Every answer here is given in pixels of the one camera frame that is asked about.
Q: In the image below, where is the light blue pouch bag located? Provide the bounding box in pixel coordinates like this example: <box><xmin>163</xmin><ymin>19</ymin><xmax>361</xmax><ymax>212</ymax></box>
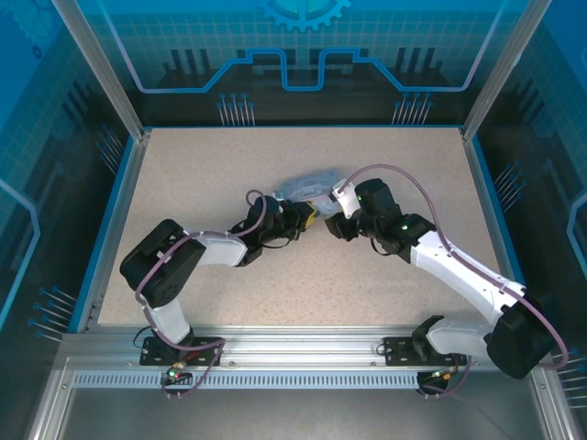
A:
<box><xmin>273</xmin><ymin>168</ymin><xmax>345</xmax><ymax>220</ymax></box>

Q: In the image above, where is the blue table edge strip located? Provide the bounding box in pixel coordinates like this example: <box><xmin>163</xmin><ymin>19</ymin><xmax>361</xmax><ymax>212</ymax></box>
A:
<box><xmin>68</xmin><ymin>136</ymin><xmax>138</xmax><ymax>332</ymax></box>
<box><xmin>470</xmin><ymin>136</ymin><xmax>528</xmax><ymax>294</ymax></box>

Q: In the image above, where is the grey metal shelf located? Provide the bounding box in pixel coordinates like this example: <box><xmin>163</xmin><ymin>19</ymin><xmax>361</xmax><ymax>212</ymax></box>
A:
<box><xmin>27</xmin><ymin>357</ymin><xmax>587</xmax><ymax>440</ymax></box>

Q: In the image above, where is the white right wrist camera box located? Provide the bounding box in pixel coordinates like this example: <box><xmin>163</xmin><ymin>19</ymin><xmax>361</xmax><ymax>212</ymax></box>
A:
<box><xmin>329</xmin><ymin>181</ymin><xmax>362</xmax><ymax>221</ymax></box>

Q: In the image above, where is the aluminium mounting rail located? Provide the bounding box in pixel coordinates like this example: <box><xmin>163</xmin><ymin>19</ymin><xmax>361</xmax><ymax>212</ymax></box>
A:
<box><xmin>61</xmin><ymin>324</ymin><xmax>551</xmax><ymax>368</ymax></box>

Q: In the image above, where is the short purple cable loop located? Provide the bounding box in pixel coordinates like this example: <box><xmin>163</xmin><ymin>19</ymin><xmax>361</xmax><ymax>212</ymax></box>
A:
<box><xmin>160</xmin><ymin>338</ymin><xmax>227</xmax><ymax>400</ymax></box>
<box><xmin>415</xmin><ymin>359</ymin><xmax>476</xmax><ymax>400</ymax></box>

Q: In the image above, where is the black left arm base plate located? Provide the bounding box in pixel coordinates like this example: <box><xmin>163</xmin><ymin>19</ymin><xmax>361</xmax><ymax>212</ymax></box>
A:
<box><xmin>139</xmin><ymin>336</ymin><xmax>225</xmax><ymax>368</ymax></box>

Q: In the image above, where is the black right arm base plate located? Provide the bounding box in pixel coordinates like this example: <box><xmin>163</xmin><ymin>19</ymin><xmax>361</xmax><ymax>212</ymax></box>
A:
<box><xmin>382</xmin><ymin>336</ymin><xmax>464</xmax><ymax>368</ymax></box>

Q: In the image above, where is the slotted grey cable duct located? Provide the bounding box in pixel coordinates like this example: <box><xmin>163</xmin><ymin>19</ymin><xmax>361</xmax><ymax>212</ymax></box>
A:
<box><xmin>72</xmin><ymin>371</ymin><xmax>435</xmax><ymax>391</ymax></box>

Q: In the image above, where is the aluminium side rail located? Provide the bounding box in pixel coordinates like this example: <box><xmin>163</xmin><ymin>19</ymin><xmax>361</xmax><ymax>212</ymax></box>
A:
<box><xmin>77</xmin><ymin>130</ymin><xmax>152</xmax><ymax>334</ymax></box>

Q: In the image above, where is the aluminium frame post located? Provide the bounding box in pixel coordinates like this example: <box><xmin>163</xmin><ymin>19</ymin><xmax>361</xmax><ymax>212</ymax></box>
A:
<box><xmin>50</xmin><ymin>0</ymin><xmax>153</xmax><ymax>141</ymax></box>
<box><xmin>460</xmin><ymin>0</ymin><xmax>548</xmax><ymax>141</ymax></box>

